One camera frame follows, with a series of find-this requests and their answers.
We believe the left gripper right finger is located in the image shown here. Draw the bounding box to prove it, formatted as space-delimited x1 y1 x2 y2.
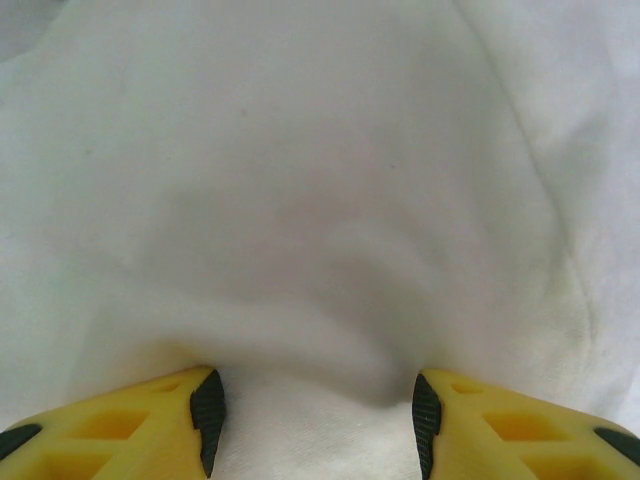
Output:
411 368 640 480

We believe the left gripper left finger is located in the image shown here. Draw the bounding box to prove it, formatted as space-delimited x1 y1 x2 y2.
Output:
0 365 227 480

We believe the white t-shirt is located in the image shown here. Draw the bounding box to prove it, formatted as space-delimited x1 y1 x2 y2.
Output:
0 0 640 480

